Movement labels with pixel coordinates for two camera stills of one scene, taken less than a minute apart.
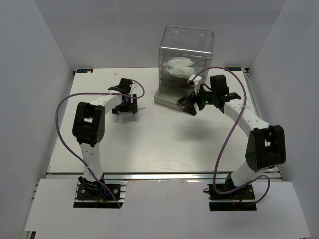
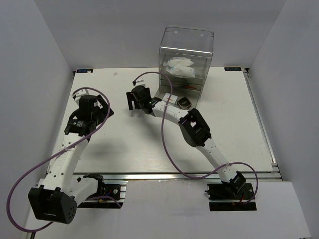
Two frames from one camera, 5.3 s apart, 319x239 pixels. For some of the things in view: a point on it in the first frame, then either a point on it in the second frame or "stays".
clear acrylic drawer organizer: x=183 y=52 stays
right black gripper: x=193 y=98 -> x=130 y=98
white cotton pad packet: x=178 y=61 stays
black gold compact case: x=182 y=102 stays
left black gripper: x=131 y=107 -> x=103 y=111
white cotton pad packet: x=180 y=71 stays
